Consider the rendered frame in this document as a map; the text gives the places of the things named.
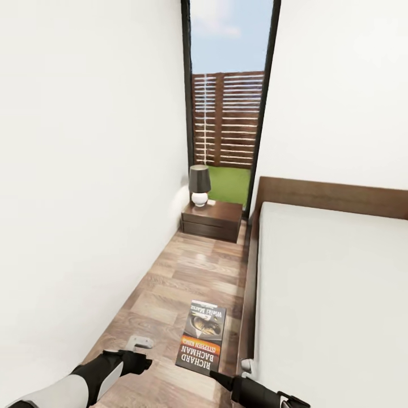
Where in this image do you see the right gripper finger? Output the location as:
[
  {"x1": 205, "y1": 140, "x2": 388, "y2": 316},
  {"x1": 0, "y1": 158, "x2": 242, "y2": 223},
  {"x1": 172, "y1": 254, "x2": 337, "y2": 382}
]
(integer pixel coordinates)
[{"x1": 210, "y1": 370, "x2": 235, "y2": 392}]

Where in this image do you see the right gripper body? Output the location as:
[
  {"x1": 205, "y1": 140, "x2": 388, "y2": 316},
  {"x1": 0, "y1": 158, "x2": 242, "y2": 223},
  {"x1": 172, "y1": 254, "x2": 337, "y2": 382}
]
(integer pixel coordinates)
[{"x1": 231, "y1": 374, "x2": 266, "y2": 408}]

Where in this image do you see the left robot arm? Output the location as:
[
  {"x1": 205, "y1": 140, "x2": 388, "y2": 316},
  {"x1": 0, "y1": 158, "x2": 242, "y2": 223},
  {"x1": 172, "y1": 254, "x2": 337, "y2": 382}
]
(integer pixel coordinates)
[{"x1": 5, "y1": 335, "x2": 154, "y2": 408}]

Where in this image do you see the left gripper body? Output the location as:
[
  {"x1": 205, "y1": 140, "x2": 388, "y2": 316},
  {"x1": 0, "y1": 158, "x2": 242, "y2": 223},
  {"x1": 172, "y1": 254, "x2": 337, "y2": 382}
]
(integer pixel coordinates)
[{"x1": 123, "y1": 351, "x2": 147, "y2": 376}]

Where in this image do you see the hardback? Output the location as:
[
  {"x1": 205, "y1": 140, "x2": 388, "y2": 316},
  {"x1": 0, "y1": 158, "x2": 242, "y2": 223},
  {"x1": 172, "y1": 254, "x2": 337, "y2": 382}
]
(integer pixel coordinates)
[{"x1": 175, "y1": 300, "x2": 227, "y2": 377}]

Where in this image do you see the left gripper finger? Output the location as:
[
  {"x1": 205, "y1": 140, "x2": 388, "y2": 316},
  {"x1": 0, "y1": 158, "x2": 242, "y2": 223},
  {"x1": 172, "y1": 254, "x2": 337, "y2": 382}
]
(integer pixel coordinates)
[{"x1": 143, "y1": 359, "x2": 152, "y2": 372}]

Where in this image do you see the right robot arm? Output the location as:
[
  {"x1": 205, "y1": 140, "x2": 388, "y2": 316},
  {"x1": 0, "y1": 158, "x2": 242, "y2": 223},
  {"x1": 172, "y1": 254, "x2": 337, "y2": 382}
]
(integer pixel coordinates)
[{"x1": 210, "y1": 359, "x2": 310, "y2": 408}]

